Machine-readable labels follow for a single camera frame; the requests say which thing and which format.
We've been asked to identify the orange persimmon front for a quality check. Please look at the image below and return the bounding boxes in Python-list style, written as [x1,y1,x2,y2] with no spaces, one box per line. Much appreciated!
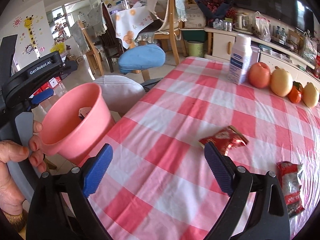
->
[287,86,302,103]

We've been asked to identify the red apple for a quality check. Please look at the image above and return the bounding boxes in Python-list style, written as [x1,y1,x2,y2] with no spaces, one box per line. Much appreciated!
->
[247,62,271,88]

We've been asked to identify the orange persimmon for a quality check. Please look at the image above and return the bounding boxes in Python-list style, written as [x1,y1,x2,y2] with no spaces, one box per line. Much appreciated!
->
[293,81,303,93]
[287,86,302,103]

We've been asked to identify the white tv cabinet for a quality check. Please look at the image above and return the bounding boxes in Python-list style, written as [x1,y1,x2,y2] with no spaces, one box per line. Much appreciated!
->
[204,27,319,88]

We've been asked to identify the wooden chair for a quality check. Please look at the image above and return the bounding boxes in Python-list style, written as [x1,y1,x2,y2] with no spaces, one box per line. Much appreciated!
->
[135,0,187,65]

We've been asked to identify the green waste bin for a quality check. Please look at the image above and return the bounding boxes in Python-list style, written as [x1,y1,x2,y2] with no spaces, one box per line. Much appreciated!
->
[187,41,204,57]

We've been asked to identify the red silver snack packet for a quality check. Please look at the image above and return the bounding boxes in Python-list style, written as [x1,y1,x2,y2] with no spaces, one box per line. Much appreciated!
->
[277,161,304,218]

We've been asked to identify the giraffe wall sticker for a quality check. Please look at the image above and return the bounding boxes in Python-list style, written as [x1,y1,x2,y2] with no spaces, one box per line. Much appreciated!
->
[24,15,41,59]

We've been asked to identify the blue cushioned stool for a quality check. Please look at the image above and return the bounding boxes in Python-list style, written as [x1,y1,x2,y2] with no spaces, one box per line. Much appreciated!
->
[118,44,165,74]

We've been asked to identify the yellow sleeve forearm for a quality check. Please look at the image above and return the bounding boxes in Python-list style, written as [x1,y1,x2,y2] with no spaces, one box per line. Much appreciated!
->
[3,209,28,239]

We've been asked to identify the dark flower bouquet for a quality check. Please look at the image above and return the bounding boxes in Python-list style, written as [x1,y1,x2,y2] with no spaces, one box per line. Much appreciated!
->
[194,0,237,27]

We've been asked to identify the yellow pear right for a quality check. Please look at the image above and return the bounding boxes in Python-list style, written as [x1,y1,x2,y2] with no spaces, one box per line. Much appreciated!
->
[302,82,319,108]

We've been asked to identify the orange persimmon back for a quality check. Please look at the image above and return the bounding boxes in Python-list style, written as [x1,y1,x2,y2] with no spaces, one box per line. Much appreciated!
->
[293,81,303,93]

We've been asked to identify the person's left hand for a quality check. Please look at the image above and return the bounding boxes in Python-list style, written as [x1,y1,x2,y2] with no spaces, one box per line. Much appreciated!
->
[0,121,47,215]

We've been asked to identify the red gift boxes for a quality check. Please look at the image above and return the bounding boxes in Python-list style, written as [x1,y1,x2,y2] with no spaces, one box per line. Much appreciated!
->
[33,77,61,96]

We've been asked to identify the pink plastic bucket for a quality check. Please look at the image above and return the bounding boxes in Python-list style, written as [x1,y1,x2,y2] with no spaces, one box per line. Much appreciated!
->
[39,82,116,165]

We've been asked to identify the cream electric kettle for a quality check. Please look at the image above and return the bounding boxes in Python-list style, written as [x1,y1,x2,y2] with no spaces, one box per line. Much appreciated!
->
[232,12,253,35]

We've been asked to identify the pink checkered tablecloth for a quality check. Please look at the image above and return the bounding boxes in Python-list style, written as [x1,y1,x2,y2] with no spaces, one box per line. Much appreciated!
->
[89,57,319,239]

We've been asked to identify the red crumpled candy wrapper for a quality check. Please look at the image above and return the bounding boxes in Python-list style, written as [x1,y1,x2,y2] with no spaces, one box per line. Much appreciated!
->
[199,125,249,156]

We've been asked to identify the yellow pear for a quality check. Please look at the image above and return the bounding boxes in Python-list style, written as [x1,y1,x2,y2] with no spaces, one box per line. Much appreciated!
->
[270,66,293,97]
[302,82,319,108]

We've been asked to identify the black television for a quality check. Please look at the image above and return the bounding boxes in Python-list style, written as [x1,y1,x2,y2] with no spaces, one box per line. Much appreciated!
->
[233,0,319,36]

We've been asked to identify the pink storage box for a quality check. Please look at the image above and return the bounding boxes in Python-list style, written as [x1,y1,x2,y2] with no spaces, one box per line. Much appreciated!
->
[249,42,260,66]

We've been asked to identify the white cushioned chair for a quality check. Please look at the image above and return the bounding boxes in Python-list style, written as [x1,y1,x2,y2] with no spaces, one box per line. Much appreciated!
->
[93,75,146,117]

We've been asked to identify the white blue milk bottle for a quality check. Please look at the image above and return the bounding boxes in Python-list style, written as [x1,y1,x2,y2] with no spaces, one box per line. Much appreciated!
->
[227,34,252,85]

